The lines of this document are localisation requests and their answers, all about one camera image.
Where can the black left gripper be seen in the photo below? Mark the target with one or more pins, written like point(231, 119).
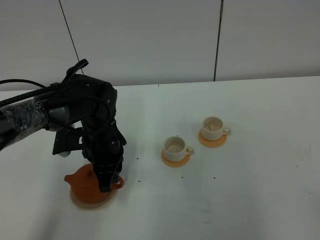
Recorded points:
point(104, 150)

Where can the brown clay teapot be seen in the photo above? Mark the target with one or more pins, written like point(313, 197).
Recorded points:
point(84, 186)

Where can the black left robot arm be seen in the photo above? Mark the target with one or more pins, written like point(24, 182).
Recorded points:
point(81, 111)

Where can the beige round teapot saucer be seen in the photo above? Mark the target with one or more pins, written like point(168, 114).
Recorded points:
point(93, 206)

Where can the near orange coaster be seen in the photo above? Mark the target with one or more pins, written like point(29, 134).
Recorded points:
point(178, 164)

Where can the orange coaster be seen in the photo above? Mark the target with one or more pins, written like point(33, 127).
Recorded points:
point(212, 144)
point(178, 164)

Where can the near white teacup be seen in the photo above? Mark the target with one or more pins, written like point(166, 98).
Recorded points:
point(175, 149)

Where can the white teacup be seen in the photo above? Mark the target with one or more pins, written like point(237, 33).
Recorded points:
point(175, 149)
point(213, 128)

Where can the far orange coaster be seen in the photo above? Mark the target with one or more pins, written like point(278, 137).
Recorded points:
point(212, 144)

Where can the far white teacup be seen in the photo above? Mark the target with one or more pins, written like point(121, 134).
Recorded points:
point(213, 128)

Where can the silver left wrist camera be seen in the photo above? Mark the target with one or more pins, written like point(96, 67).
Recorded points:
point(64, 154)

